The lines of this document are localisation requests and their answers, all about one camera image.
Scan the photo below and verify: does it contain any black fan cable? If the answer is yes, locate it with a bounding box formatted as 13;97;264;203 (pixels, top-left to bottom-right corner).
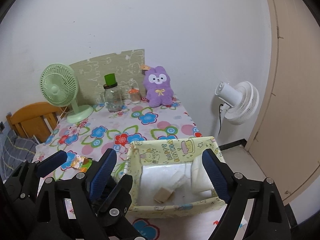
216;103;226;137

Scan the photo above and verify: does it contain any purple plush bunny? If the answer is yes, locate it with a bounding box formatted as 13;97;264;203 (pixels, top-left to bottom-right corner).
143;66;174;108

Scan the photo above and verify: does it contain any small cardboard piece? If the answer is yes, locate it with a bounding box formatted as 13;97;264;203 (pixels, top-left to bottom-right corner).
153;187;174;203

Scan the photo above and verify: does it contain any white folded cloth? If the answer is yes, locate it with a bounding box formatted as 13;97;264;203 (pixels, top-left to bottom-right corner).
137;163;213;206

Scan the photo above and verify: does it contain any white tissue roll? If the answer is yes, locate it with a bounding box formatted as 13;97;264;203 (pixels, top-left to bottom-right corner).
191;155;214;193

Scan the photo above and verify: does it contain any yellow patterned storage box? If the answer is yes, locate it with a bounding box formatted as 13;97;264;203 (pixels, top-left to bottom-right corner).
124;137;225;218

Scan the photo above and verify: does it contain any white standing fan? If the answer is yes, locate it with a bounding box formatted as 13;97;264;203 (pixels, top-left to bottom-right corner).
215;81;259;125

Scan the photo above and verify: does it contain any beige door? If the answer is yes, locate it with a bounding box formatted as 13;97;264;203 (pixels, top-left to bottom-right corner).
246;0;319;204

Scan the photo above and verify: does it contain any green desk fan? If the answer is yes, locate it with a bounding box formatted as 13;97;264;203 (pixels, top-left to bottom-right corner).
40;63;93;124

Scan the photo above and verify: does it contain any small toothpick jar orange lid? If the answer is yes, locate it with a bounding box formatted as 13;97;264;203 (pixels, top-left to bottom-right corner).
129;87;141;104

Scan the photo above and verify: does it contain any beige patterned board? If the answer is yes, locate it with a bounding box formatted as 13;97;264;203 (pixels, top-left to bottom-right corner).
70;49;146;105

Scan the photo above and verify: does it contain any wooden chair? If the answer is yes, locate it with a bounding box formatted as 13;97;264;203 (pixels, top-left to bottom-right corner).
6;102;65;143

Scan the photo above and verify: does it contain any glass jar with green lid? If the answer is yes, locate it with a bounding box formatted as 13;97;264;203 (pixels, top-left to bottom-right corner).
103;73;123;113

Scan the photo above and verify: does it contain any floral tablecloth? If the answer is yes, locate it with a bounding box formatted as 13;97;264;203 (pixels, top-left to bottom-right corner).
34;99;226;239

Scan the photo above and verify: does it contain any colourful tissue pack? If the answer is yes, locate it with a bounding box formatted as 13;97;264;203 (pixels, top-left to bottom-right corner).
71;155;93;173

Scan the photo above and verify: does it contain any grey plaid bedding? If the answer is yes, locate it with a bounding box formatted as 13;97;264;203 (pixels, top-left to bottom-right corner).
1;130;37;180

